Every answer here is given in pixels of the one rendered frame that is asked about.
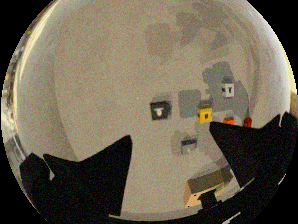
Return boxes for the small red block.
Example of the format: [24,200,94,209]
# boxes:
[243,117,253,128]

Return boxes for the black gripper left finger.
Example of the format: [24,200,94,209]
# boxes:
[43,135,132,217]

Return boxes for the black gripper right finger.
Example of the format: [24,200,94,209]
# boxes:
[209,113,281,188]

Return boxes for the white block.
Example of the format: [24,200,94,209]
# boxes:
[221,83,234,97]

